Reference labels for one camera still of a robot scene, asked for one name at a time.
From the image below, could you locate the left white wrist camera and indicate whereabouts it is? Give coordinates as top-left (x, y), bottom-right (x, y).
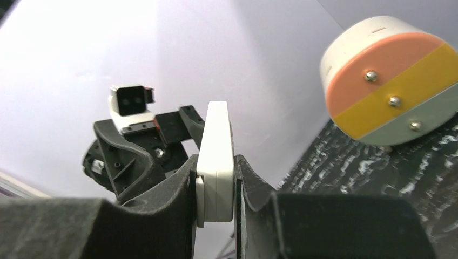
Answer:
top-left (108, 85), bottom-right (155, 135)

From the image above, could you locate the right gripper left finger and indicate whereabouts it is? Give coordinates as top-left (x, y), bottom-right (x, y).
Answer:
top-left (1, 155), bottom-right (197, 258)

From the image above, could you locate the round three-colour drawer box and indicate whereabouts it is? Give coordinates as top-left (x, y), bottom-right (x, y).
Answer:
top-left (320, 16), bottom-right (457, 146)

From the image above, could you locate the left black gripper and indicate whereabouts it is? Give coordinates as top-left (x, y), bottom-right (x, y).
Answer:
top-left (82, 105), bottom-right (205, 203)

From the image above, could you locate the long white remote control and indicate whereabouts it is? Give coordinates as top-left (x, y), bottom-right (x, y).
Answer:
top-left (196, 101), bottom-right (234, 228)

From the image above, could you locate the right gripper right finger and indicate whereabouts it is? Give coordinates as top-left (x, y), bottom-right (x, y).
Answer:
top-left (234, 155), bottom-right (436, 258)

